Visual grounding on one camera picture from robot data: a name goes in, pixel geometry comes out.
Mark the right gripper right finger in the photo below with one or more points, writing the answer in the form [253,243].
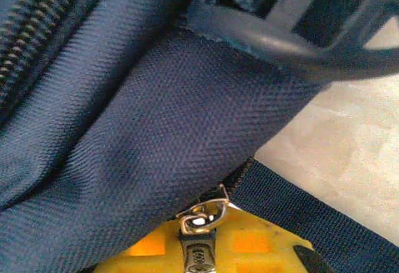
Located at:
[255,248]

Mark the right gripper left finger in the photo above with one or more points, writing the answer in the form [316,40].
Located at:
[149,254]

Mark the navy blue backpack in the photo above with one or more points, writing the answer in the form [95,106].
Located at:
[156,114]

